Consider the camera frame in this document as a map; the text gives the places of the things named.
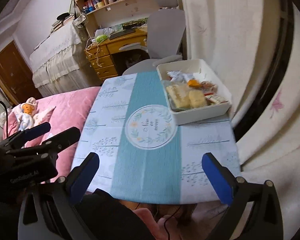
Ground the beige rice cracker packet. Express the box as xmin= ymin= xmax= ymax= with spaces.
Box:
xmin=189 ymin=89 xmax=207 ymax=108

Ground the brown nut bar packet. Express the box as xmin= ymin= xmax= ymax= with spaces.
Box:
xmin=200 ymin=81 xmax=218 ymax=93

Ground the silver foil snack packet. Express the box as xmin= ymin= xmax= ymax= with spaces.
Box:
xmin=167 ymin=71 xmax=187 ymax=83

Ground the wooden desk with drawers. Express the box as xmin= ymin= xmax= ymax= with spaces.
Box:
xmin=85 ymin=29 xmax=148 ymax=81

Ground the pink bed blanket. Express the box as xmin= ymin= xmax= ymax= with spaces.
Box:
xmin=7 ymin=87 xmax=101 ymax=182

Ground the lace-covered cabinet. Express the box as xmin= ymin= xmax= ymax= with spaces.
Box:
xmin=30 ymin=22 xmax=102 ymax=97

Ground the packaged toast bread slice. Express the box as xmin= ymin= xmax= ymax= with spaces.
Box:
xmin=166 ymin=83 xmax=190 ymax=112

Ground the brown wooden door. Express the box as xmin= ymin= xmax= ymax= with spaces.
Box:
xmin=0 ymin=41 xmax=42 ymax=105

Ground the grey office chair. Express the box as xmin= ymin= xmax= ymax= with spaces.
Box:
xmin=119 ymin=0 xmax=186 ymax=75

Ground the teal white patterned tablecloth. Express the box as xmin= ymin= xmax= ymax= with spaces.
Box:
xmin=72 ymin=72 xmax=240 ymax=204

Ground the red-edged dark snack packet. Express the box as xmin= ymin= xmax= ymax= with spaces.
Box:
xmin=205 ymin=94 xmax=228 ymax=105

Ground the baby doll toy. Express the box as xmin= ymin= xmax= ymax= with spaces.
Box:
xmin=11 ymin=97 xmax=56 ymax=132

